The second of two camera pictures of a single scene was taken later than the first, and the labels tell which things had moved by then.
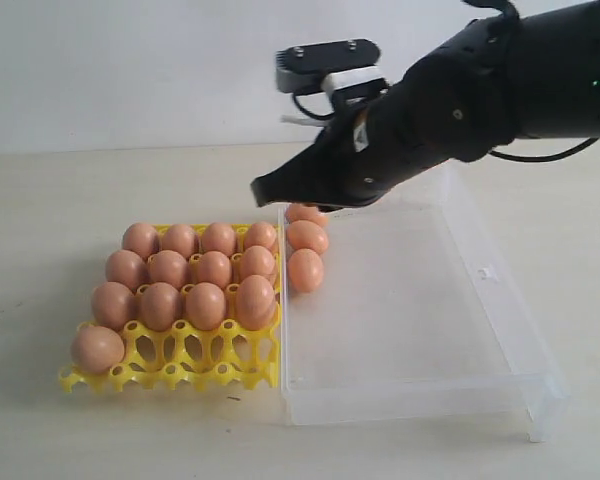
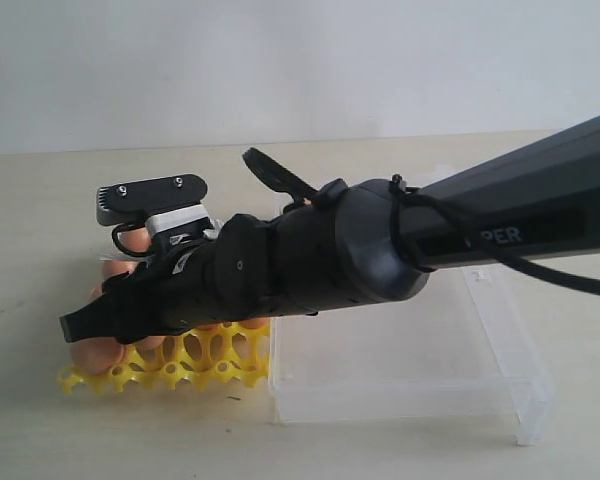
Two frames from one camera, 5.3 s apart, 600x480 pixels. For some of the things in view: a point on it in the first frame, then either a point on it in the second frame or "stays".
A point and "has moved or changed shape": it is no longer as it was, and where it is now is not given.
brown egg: x=96 y=349 stays
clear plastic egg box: x=414 y=321 stays
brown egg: x=141 y=237 stays
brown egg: x=305 y=270 has moved or changed shape
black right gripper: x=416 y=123 → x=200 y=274
